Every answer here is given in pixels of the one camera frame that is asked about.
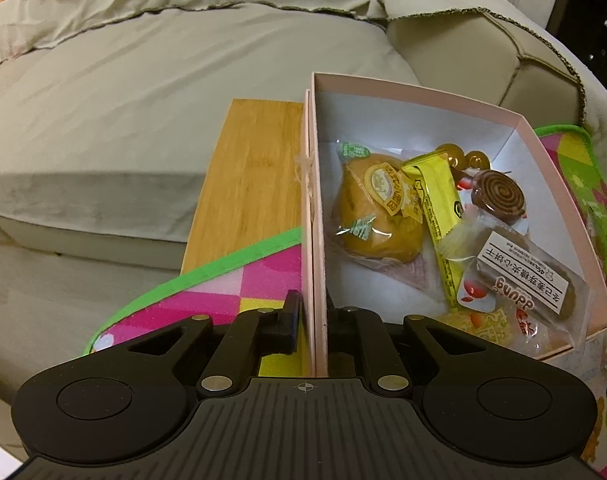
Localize pink cardboard box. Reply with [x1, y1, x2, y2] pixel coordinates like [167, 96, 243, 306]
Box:
[302, 73, 607, 375]

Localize round bun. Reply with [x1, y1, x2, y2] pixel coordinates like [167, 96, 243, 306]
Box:
[331, 141, 425, 264]

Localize brown ddung cookie packet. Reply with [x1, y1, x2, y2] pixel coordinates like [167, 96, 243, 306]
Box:
[459, 224, 590, 356]

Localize wooden table board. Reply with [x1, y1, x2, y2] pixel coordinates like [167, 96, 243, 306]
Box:
[181, 99, 304, 274]

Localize yellow snack bar packet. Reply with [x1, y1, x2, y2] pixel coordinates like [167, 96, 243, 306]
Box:
[402, 152, 463, 310]

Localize crumbly cake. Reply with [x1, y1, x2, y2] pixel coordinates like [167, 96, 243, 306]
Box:
[438, 308, 527, 350]

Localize beige sofa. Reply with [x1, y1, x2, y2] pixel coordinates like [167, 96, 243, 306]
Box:
[0, 3, 584, 402]

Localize brown pastries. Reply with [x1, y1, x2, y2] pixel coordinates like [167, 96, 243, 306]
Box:
[436, 143, 491, 184]

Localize colourful cartoon play mat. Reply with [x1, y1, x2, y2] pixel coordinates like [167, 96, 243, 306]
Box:
[86, 125, 607, 478]

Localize brown spiral cookie pack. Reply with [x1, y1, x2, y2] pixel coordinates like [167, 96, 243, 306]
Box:
[471, 169, 526, 226]

